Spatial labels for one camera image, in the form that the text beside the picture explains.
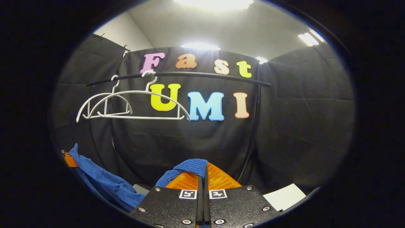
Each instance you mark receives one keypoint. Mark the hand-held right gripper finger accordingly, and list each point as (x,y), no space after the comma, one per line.
(200,205)
(206,205)

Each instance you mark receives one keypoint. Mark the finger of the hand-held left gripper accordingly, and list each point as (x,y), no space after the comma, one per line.
(70,161)

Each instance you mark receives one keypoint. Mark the blue jacket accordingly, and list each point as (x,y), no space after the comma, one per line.
(104,183)

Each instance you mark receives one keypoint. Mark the white plastic hanger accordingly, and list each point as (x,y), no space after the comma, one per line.
(133,92)
(104,95)

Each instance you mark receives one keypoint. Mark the white box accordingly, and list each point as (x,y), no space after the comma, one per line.
(284,196)

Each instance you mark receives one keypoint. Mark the black backdrop cloth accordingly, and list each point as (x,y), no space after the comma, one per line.
(300,126)

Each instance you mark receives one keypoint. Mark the ceiling light panel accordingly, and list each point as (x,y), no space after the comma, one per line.
(261,60)
(215,3)
(309,38)
(200,47)

